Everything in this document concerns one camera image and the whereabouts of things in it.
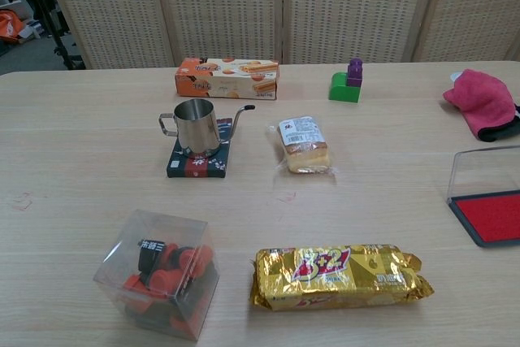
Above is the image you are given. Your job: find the packaged bread slice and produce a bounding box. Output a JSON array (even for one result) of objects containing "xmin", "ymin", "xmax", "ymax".
[{"xmin": 266, "ymin": 115, "xmax": 336, "ymax": 176}]

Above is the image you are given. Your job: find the dark patterned box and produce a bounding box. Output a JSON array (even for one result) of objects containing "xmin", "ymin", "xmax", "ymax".
[{"xmin": 167, "ymin": 118, "xmax": 233, "ymax": 180}]

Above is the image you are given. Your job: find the steel gooseneck pitcher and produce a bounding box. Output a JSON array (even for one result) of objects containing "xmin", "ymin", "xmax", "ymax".
[{"xmin": 158, "ymin": 99, "xmax": 256, "ymax": 160}]

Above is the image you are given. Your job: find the orange biscuit box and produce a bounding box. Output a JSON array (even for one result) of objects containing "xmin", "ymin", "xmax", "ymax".
[{"xmin": 174, "ymin": 57, "xmax": 280, "ymax": 101}]

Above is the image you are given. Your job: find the gold biscuit packet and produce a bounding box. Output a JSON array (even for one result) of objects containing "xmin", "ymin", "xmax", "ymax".
[{"xmin": 249, "ymin": 244, "xmax": 435, "ymax": 311}]

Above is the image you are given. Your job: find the woven wooden folding screen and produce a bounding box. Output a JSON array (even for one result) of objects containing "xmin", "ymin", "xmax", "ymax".
[{"xmin": 38, "ymin": 0, "xmax": 520, "ymax": 70}]

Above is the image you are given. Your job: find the clear box of orange parts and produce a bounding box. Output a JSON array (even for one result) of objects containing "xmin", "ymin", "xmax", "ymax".
[{"xmin": 93, "ymin": 209, "xmax": 221, "ymax": 342}]

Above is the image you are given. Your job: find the pink cloth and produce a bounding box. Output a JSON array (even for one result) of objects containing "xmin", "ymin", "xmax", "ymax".
[{"xmin": 442, "ymin": 68, "xmax": 520, "ymax": 143}]

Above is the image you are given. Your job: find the red ink pad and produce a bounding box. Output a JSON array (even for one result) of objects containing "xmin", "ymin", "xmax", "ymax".
[{"xmin": 446, "ymin": 145, "xmax": 520, "ymax": 249}]

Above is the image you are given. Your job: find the orange bag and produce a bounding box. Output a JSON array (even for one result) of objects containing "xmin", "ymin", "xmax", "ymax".
[{"xmin": 0, "ymin": 9, "xmax": 26, "ymax": 41}]

